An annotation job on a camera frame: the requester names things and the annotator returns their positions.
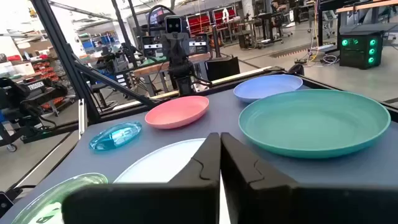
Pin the orange plate edge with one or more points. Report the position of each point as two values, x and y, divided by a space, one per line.
177 110

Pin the small clear blue plate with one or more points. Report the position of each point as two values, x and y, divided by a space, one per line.
115 137

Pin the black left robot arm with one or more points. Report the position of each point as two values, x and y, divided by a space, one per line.
183 77

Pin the large teal plastic plate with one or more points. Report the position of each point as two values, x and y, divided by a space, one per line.
311 124

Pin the black Trossen robot stand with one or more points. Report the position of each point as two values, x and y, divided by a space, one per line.
34 87

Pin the large white plastic plate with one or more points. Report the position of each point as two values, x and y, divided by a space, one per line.
161 165

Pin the wooden desk top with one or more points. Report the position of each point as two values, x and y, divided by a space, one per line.
367 5

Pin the clear green plastic plate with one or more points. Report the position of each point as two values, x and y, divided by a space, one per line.
46 199

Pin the black computer tower green lights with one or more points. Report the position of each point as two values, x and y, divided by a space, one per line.
357 56

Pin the blue plastic plate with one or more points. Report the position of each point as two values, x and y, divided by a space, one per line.
264 87

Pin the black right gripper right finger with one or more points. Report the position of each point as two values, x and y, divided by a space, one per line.
264 202

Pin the black equipment box white label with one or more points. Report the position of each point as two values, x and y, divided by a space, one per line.
199 43
151 46

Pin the person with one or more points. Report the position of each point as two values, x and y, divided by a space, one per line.
276 9

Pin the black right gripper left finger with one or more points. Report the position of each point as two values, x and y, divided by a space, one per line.
186 202

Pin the red storage bin shelf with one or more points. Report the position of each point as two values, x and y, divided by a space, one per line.
199 24
224 17
46 71

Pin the wooden workbench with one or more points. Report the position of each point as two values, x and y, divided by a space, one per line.
149 68

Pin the black aluminium table frame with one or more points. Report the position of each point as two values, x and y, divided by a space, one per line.
62 56

